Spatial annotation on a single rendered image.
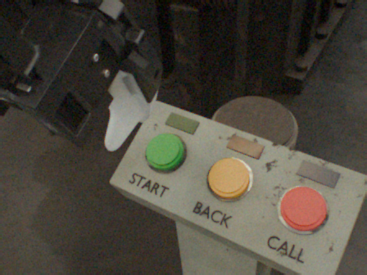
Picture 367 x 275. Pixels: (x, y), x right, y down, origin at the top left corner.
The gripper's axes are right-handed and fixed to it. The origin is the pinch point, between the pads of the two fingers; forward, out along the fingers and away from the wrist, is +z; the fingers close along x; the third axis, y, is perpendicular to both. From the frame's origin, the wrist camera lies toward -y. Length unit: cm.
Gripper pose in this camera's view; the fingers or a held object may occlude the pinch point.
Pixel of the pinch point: (138, 104)
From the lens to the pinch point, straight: 36.2
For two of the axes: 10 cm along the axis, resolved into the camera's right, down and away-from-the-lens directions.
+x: 8.6, 3.1, -4.0
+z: 2.5, 4.1, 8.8
